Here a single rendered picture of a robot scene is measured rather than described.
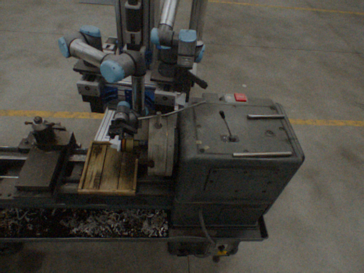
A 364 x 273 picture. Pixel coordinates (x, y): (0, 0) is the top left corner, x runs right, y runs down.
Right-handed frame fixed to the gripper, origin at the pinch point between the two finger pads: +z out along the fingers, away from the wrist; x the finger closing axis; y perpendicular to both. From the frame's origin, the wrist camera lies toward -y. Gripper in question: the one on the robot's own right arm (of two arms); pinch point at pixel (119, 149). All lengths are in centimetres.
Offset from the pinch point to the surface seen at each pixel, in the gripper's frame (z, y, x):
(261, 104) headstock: -22, -76, 17
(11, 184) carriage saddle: 12, 55, -18
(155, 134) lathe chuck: 1.8, -18.5, 14.6
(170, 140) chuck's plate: 4.1, -25.6, 13.4
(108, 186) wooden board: 10.1, 6.0, -19.7
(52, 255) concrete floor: 17, 56, -108
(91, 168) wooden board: -1.4, 17.6, -19.7
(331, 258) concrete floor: 18, -168, -108
